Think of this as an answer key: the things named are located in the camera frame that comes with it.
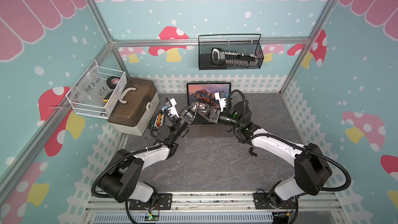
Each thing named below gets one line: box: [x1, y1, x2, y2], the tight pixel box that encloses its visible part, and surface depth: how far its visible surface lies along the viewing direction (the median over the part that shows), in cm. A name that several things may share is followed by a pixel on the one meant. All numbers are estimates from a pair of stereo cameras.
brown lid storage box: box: [107, 77, 160, 137], surface depth 96 cm
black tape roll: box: [106, 75, 121, 90], surface depth 82 cm
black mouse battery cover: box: [248, 146, 259, 158], surface depth 91 cm
